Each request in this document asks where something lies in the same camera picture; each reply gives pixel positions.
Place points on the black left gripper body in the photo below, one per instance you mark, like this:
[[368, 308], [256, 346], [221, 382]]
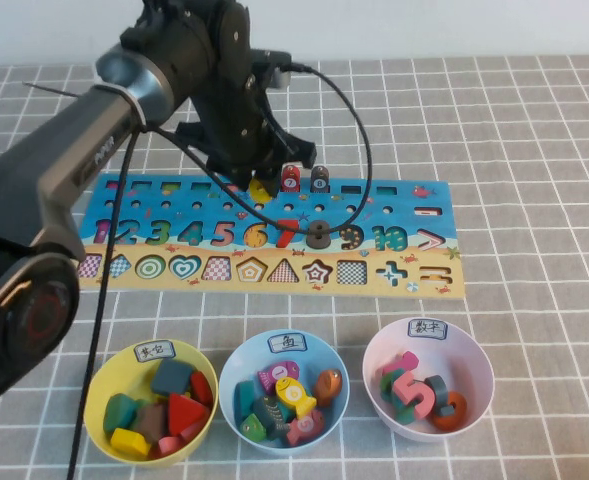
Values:
[[244, 145]]

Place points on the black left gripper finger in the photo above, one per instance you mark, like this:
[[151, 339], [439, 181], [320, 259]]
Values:
[[243, 179], [270, 184]]

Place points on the yellow number six piece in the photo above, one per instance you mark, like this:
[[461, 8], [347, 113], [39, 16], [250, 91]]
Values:
[[256, 193]]

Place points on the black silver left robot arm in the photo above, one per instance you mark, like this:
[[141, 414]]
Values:
[[74, 140]]

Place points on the red fish piece number seven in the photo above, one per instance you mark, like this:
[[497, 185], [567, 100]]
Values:
[[290, 181]]

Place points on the dark brown number eight piece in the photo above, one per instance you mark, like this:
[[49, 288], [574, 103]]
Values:
[[319, 239]]

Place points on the sea-themed wooden puzzle board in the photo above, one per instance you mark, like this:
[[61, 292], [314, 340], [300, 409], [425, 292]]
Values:
[[404, 212]]

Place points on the light blue plastic bowl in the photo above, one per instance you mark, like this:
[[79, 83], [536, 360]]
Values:
[[239, 360]]

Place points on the orange brown fish piece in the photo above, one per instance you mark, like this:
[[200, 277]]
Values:
[[328, 386]]

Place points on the yellow plastic bowl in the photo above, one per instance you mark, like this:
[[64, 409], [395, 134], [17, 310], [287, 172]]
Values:
[[124, 360]]

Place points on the teal fish piece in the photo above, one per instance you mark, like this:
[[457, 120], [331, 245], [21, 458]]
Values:
[[244, 400]]

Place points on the magenta number piece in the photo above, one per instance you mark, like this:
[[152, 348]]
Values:
[[404, 361]]

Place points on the green number piece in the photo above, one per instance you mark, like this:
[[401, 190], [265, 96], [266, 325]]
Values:
[[386, 385]]

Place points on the green fish piece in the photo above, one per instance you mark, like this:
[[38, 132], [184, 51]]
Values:
[[251, 429]]

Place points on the pink number five piece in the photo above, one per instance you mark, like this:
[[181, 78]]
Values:
[[416, 395]]

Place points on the pink plastic bowl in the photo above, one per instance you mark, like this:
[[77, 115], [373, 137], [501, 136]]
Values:
[[469, 360]]

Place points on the grey blue number piece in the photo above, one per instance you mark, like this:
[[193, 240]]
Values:
[[438, 390]]

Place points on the teal number piece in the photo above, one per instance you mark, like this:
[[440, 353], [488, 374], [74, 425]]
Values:
[[404, 416]]

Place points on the orange number piece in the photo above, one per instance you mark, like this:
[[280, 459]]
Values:
[[451, 417]]

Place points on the magenta fish number one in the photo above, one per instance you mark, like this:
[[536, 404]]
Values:
[[279, 374]]

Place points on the dark teal square block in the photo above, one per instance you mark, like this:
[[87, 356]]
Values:
[[171, 377]]

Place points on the yellow fish number six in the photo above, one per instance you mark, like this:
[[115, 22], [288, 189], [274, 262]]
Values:
[[294, 395]]

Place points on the red rounded block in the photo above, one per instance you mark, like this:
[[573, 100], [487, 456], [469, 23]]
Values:
[[201, 389]]

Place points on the dark grey striped fish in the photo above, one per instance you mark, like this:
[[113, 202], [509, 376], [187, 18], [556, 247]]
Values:
[[270, 415]]

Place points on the red triangle block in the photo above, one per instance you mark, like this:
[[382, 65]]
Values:
[[184, 412]]

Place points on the pink fish number five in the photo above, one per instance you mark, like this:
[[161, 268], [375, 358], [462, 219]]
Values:
[[305, 427]]

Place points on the grey white-checked tablecloth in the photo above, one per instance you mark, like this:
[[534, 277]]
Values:
[[524, 175]]

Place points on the brown shape block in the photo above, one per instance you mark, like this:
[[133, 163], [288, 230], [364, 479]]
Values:
[[153, 422]]

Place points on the green shape block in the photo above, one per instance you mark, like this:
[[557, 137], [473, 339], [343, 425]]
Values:
[[119, 414]]

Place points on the pink shape block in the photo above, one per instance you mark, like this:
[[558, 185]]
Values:
[[170, 445]]

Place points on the yellow shape block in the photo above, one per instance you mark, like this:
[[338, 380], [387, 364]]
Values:
[[129, 442]]

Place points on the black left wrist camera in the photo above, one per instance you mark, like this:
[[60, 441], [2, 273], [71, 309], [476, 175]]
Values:
[[274, 70]]

